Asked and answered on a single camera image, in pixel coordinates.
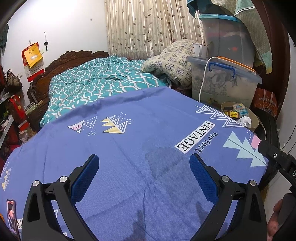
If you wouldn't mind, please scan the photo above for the person's right hand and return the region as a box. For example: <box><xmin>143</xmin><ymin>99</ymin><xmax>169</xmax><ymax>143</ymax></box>
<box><xmin>267</xmin><ymin>199</ymin><xmax>283</xmax><ymax>241</ymax></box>

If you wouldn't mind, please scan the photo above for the checkered folded quilt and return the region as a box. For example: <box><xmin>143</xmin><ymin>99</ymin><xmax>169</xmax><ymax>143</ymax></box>
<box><xmin>142</xmin><ymin>39</ymin><xmax>197</xmax><ymax>88</ymax></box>

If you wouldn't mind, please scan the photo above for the beige round trash bin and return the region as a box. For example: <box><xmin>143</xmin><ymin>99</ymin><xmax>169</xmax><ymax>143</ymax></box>
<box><xmin>221</xmin><ymin>101</ymin><xmax>259</xmax><ymax>132</ymax></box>

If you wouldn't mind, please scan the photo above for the red yellow wall calendar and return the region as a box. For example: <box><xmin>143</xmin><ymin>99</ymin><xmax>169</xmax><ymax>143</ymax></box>
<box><xmin>22</xmin><ymin>42</ymin><xmax>45</xmax><ymax>82</ymax></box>

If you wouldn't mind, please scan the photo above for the clear storage box blue lid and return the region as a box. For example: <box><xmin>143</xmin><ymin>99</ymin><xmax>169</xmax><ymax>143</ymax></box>
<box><xmin>188</xmin><ymin>57</ymin><xmax>262</xmax><ymax>108</ymax></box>

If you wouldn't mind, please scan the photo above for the yellow red spice box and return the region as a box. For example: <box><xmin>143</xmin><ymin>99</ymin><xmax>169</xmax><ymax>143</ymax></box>
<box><xmin>224</xmin><ymin>110</ymin><xmax>240</xmax><ymax>119</ymax></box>

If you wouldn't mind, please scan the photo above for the teal patterned bed sheet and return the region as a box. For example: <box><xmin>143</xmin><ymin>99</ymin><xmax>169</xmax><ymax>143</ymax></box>
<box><xmin>39</xmin><ymin>55</ymin><xmax>169</xmax><ymax>127</ymax></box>

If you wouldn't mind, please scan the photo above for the orange flat lid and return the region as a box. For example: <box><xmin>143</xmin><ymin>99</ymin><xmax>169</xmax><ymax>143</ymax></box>
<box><xmin>217</xmin><ymin>56</ymin><xmax>256</xmax><ymax>75</ymax></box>

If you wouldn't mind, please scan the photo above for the white plastic bottle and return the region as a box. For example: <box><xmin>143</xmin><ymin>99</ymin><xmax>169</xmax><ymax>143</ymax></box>
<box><xmin>237</xmin><ymin>116</ymin><xmax>252</xmax><ymax>128</ymax></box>

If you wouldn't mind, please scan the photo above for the leaf patterned beige curtain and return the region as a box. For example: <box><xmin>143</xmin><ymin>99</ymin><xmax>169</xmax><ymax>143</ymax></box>
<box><xmin>104</xmin><ymin>0</ymin><xmax>204</xmax><ymax>60</ymax></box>

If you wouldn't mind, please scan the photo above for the blue patterned table cloth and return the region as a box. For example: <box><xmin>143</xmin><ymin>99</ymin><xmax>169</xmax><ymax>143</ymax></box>
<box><xmin>1</xmin><ymin>87</ymin><xmax>267</xmax><ymax>240</ymax></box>

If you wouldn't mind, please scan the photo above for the white mug with spoon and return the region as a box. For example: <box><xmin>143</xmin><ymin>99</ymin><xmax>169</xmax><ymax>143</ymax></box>
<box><xmin>193</xmin><ymin>41</ymin><xmax>213</xmax><ymax>59</ymax></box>

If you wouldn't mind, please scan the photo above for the white power cable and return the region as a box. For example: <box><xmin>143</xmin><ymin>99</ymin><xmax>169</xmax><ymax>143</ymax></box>
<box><xmin>198</xmin><ymin>56</ymin><xmax>219</xmax><ymax>103</ymax></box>

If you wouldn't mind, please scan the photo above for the grey storage box teal lid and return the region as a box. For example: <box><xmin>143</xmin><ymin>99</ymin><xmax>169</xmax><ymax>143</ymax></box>
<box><xmin>199</xmin><ymin>14</ymin><xmax>255</xmax><ymax>67</ymax></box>

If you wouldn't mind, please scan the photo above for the carved wooden headboard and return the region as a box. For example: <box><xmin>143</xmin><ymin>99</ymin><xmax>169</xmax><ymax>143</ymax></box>
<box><xmin>27</xmin><ymin>50</ymin><xmax>109</xmax><ymax>132</ymax></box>

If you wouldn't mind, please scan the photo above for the white blue carton box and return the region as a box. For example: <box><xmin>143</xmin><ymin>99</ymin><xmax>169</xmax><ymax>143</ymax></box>
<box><xmin>233</xmin><ymin>103</ymin><xmax>249</xmax><ymax>117</ymax></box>

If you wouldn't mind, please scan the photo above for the orange gift bag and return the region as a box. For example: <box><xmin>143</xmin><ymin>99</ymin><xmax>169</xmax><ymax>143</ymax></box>
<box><xmin>252</xmin><ymin>88</ymin><xmax>278</xmax><ymax>118</ymax></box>

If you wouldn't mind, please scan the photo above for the red gift box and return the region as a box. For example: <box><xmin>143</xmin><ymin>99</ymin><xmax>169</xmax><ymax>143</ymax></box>
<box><xmin>8</xmin><ymin>95</ymin><xmax>30</xmax><ymax>132</ymax></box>

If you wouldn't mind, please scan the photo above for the dark photo card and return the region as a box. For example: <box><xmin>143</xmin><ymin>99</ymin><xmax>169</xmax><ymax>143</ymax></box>
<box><xmin>6</xmin><ymin>200</ymin><xmax>18</xmax><ymax>235</ymax></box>

